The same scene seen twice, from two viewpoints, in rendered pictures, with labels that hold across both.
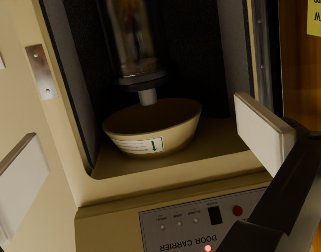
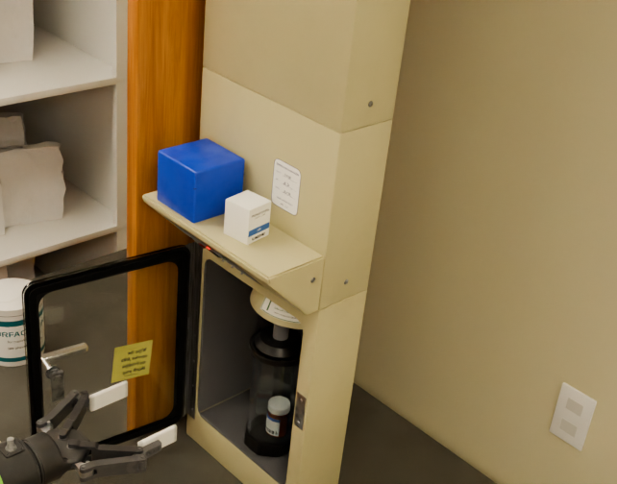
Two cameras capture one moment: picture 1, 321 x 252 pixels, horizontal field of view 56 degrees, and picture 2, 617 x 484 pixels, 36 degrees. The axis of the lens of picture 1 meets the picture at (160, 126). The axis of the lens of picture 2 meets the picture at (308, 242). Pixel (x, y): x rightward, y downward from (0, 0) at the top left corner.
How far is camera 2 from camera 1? 1.54 m
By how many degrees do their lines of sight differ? 65
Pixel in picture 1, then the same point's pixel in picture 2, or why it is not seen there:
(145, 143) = (273, 311)
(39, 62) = (298, 418)
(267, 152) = (99, 399)
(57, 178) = (596, 203)
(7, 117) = (604, 333)
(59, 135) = (307, 370)
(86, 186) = (306, 322)
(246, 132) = (116, 392)
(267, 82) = (195, 298)
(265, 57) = (194, 313)
